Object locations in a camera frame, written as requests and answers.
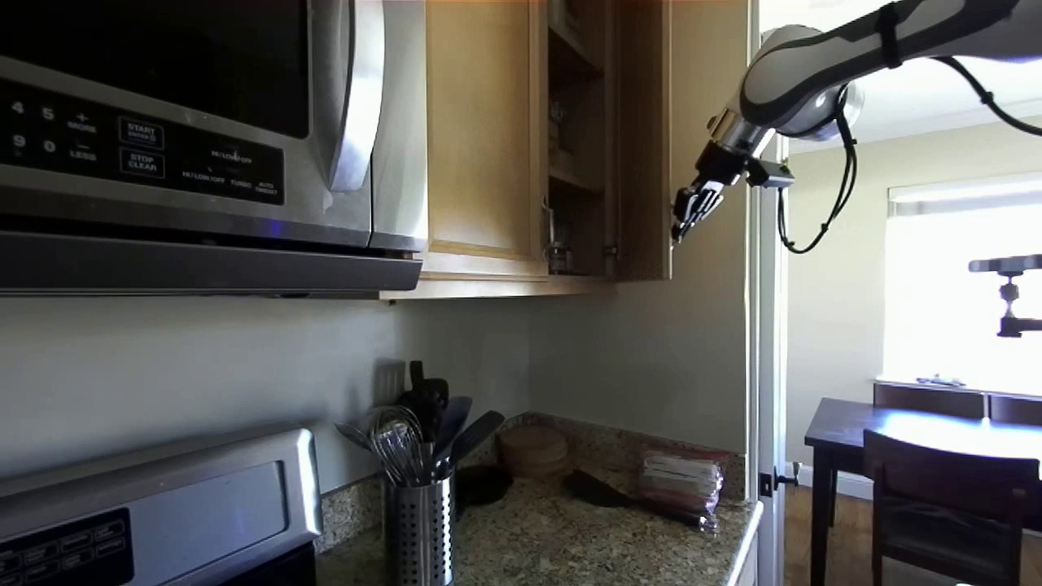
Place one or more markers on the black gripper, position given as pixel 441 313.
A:
pixel 724 162

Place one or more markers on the wooden cabinet door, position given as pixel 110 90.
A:
pixel 483 132
pixel 647 141

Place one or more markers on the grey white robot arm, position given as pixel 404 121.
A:
pixel 826 65

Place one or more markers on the glassware in cabinet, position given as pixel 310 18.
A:
pixel 560 246

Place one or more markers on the closed wooden cabinet door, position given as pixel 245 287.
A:
pixel 483 132

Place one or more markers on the bright window with blind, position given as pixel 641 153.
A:
pixel 963 282

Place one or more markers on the round woven trivet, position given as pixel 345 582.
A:
pixel 537 450

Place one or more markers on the black plastic spatula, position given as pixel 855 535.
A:
pixel 597 489

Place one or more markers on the dark wooden chair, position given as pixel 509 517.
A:
pixel 1019 406
pixel 948 510
pixel 931 398

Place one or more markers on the black slotted turner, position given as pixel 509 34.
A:
pixel 478 429

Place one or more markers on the dark wooden dining table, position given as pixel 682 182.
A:
pixel 923 435

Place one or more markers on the black ladle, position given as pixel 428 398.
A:
pixel 426 401

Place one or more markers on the small black bowl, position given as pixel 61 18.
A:
pixel 480 487

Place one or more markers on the perforated steel utensil holder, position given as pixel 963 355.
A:
pixel 422 530

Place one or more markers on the stainless steel microwave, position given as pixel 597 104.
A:
pixel 165 141

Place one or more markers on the wooden wall cabinet body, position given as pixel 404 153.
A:
pixel 592 141

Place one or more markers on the white door frame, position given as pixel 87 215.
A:
pixel 767 327

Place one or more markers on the black door hinge bracket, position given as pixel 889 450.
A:
pixel 776 480

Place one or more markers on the black camera on mount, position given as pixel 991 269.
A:
pixel 1011 287

